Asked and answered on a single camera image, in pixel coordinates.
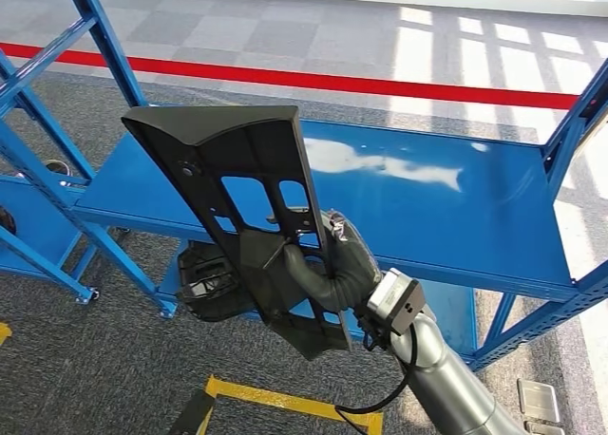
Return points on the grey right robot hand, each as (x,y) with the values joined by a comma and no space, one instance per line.
(353,268)

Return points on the black plastic frame part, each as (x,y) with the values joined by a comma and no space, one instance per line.
(214,130)

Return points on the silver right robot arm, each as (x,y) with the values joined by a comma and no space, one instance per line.
(442,382)

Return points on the blue metal shelf rack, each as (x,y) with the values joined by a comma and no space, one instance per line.
(33,224)
(427,218)

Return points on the large black moulded plastic part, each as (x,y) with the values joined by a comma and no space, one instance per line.
(204,281)

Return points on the yellow floor tape square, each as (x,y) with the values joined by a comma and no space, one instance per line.
(285,400)

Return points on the silver metal floor plate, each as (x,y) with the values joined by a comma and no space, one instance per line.
(538,400)
(546,429)

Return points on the small rack caster wheel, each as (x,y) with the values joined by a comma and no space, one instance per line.
(122,231)
(89,295)

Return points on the silver round metal object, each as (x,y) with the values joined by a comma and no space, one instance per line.
(58,166)

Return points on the short yellow floor tape piece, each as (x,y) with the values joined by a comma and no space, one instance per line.
(4,333)

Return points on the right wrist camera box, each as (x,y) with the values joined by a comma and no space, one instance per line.
(394,300)

